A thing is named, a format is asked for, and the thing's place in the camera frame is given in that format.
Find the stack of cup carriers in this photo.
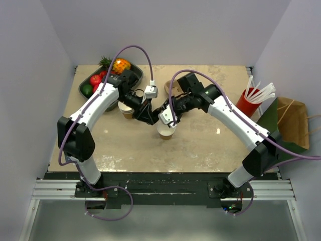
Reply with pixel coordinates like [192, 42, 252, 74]
[164, 79, 192, 115]

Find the green paper bag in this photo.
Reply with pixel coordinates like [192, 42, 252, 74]
[257, 97, 309, 154]

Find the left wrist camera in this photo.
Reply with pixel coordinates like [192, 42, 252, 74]
[144, 80, 158, 99]

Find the aluminium rail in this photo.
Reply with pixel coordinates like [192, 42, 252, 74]
[220, 178, 297, 202]

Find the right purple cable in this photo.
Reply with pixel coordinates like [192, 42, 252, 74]
[168, 70, 321, 161]

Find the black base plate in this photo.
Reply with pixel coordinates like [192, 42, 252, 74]
[39, 172, 277, 209]

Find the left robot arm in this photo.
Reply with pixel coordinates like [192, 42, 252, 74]
[57, 72, 158, 197]

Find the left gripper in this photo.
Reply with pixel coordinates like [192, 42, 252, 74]
[117, 92, 154, 125]

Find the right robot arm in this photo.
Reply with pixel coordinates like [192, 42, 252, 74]
[156, 71, 282, 197]

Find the green lime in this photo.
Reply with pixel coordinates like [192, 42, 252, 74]
[81, 84, 93, 98]

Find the purple cable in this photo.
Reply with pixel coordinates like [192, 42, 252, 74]
[58, 45, 155, 166]
[168, 70, 321, 161]

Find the grey fruit tray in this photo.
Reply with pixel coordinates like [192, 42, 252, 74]
[78, 64, 143, 99]

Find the single brown paper cup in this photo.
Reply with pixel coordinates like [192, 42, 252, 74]
[156, 123, 176, 140]

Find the stack of paper cups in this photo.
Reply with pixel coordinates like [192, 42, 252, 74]
[118, 101, 134, 119]

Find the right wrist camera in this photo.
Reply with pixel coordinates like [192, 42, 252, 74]
[158, 104, 178, 129]

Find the toy pineapple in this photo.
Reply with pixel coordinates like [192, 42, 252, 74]
[99, 56, 131, 75]

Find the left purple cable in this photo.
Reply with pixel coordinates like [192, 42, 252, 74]
[58, 45, 155, 166]

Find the red apple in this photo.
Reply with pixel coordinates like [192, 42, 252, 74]
[93, 84, 100, 93]
[90, 75, 102, 87]

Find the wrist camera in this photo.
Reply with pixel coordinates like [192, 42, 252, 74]
[144, 80, 158, 99]
[158, 104, 178, 129]

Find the red straw cup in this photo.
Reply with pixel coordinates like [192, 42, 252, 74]
[236, 90, 261, 117]

